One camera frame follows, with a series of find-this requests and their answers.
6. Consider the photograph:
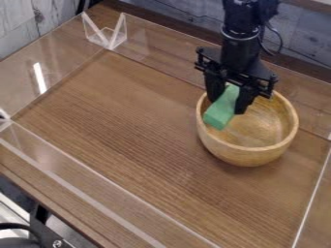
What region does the clear acrylic corner bracket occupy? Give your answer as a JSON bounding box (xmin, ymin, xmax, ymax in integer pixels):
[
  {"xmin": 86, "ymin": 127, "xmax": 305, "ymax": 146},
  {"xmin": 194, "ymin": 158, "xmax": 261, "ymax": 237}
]
[{"xmin": 81, "ymin": 13, "xmax": 126, "ymax": 50}]

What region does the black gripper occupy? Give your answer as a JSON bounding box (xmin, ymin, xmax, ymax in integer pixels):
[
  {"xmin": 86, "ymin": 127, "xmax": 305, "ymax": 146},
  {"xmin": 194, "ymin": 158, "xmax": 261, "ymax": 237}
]
[{"xmin": 194, "ymin": 28, "xmax": 277, "ymax": 114}]

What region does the clear acrylic enclosure wall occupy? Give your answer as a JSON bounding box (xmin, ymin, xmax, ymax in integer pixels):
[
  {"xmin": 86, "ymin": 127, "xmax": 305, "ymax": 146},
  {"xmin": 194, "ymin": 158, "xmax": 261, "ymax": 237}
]
[{"xmin": 0, "ymin": 14, "xmax": 331, "ymax": 248}]

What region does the black table leg frame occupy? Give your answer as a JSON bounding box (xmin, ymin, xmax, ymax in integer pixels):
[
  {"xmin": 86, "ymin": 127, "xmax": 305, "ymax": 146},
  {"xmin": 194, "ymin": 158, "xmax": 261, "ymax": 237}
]
[{"xmin": 29, "ymin": 204, "xmax": 74, "ymax": 248}]

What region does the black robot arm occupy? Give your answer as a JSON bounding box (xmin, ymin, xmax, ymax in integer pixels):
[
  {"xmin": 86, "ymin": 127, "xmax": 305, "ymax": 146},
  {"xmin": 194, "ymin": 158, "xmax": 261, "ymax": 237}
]
[{"xmin": 194, "ymin": 0, "xmax": 278, "ymax": 114}]

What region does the green rectangular stick block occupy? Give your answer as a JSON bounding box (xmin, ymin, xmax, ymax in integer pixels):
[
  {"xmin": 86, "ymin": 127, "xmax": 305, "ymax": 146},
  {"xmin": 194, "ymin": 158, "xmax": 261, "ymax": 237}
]
[{"xmin": 202, "ymin": 84, "xmax": 238, "ymax": 130}]

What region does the black cable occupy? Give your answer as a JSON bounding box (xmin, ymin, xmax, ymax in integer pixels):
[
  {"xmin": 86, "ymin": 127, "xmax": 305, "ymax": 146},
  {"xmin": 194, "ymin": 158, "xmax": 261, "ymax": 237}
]
[{"xmin": 0, "ymin": 221, "xmax": 31, "ymax": 236}]

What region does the wooden bowl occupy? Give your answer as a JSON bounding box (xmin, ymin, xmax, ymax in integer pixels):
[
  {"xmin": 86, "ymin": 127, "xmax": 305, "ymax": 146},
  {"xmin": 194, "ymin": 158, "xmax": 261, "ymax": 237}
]
[{"xmin": 194, "ymin": 91, "xmax": 298, "ymax": 167}]

